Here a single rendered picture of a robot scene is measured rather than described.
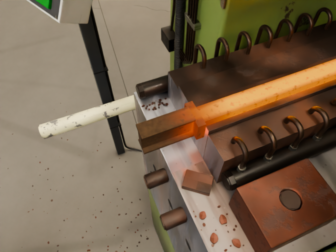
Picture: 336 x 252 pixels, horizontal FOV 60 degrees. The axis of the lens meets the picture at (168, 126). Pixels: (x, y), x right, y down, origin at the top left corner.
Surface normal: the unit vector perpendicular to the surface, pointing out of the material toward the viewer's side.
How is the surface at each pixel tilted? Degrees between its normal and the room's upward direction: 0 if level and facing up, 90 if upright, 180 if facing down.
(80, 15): 90
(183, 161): 0
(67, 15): 90
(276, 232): 0
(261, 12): 90
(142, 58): 0
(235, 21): 90
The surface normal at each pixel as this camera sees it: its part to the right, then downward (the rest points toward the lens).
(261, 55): 0.00, -0.56
